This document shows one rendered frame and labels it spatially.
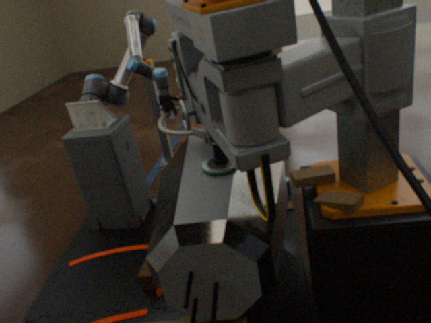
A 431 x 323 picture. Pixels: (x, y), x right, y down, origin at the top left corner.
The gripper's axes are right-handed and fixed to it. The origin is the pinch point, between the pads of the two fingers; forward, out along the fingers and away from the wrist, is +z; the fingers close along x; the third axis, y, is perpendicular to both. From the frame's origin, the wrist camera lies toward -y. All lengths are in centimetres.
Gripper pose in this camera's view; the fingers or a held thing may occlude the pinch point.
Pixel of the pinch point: (173, 119)
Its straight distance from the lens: 302.0
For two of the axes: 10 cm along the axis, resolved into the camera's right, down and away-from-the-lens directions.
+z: 1.6, 8.5, 5.0
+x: 7.1, 2.5, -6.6
